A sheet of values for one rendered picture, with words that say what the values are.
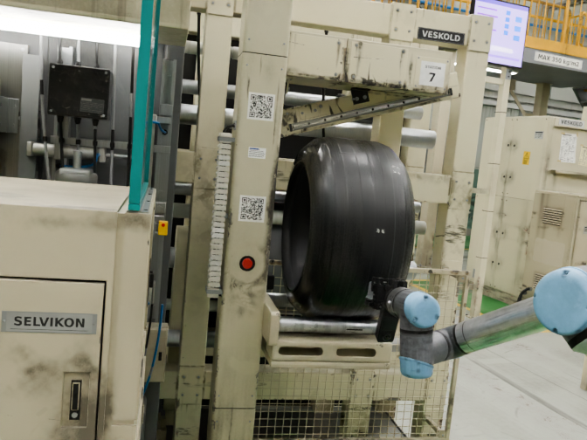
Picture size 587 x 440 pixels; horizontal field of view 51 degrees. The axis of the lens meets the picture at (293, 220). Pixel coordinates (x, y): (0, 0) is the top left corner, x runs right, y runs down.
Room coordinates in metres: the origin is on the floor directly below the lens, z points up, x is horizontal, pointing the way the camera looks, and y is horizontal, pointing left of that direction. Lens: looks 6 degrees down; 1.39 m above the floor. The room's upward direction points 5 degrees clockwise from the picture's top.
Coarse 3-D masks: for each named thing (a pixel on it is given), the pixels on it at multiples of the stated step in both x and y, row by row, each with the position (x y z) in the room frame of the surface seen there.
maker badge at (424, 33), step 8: (424, 32) 2.46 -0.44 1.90; (432, 32) 2.47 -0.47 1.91; (440, 32) 2.47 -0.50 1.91; (448, 32) 2.48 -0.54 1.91; (456, 32) 2.49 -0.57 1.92; (432, 40) 2.47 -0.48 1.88; (440, 40) 2.47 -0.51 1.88; (448, 40) 2.48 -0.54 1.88; (456, 40) 2.49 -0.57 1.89; (464, 40) 2.50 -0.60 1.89
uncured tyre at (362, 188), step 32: (320, 160) 1.73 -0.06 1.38; (352, 160) 1.72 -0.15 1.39; (384, 160) 1.75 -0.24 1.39; (288, 192) 2.03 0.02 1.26; (320, 192) 1.66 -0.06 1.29; (352, 192) 1.64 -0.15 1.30; (384, 192) 1.67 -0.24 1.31; (288, 224) 2.06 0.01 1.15; (320, 224) 1.63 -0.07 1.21; (352, 224) 1.62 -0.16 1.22; (384, 224) 1.64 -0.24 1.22; (288, 256) 2.02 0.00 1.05; (320, 256) 1.63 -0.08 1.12; (352, 256) 1.62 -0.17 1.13; (384, 256) 1.63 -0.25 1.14; (288, 288) 1.86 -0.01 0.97; (320, 288) 1.65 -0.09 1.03; (352, 288) 1.65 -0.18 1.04
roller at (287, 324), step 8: (280, 320) 1.70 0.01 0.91; (288, 320) 1.71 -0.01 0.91; (296, 320) 1.71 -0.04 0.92; (304, 320) 1.72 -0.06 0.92; (312, 320) 1.72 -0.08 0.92; (320, 320) 1.73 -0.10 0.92; (328, 320) 1.74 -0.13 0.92; (336, 320) 1.74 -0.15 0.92; (344, 320) 1.75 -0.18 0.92; (352, 320) 1.75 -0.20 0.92; (360, 320) 1.76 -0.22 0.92; (368, 320) 1.77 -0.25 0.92; (376, 320) 1.77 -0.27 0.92; (280, 328) 1.70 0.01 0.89; (288, 328) 1.70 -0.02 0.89; (296, 328) 1.71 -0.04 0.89; (304, 328) 1.71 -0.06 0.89; (312, 328) 1.72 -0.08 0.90; (320, 328) 1.72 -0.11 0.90; (328, 328) 1.73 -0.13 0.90; (336, 328) 1.73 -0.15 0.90; (344, 328) 1.74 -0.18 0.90; (352, 328) 1.74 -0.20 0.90; (360, 328) 1.75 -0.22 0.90; (368, 328) 1.75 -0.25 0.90
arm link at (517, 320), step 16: (512, 304) 1.33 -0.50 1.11; (528, 304) 1.28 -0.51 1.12; (480, 320) 1.36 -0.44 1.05; (496, 320) 1.32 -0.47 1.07; (512, 320) 1.29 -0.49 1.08; (528, 320) 1.27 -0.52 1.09; (448, 336) 1.40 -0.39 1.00; (464, 336) 1.37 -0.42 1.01; (480, 336) 1.35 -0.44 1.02; (496, 336) 1.32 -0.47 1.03; (512, 336) 1.31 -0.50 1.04; (448, 352) 1.38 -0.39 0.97; (464, 352) 1.39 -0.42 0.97
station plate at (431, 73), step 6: (426, 66) 2.13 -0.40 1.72; (432, 66) 2.14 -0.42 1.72; (438, 66) 2.14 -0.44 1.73; (444, 66) 2.14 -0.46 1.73; (420, 72) 2.13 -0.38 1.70; (426, 72) 2.13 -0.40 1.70; (432, 72) 2.14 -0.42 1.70; (438, 72) 2.14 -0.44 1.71; (444, 72) 2.14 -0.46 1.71; (420, 78) 2.13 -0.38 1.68; (426, 78) 2.13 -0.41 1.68; (432, 78) 2.14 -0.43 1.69; (438, 78) 2.14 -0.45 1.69; (444, 78) 2.15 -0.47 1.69; (420, 84) 2.13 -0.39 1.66; (426, 84) 2.13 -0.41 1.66; (432, 84) 2.14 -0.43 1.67; (438, 84) 2.14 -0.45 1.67
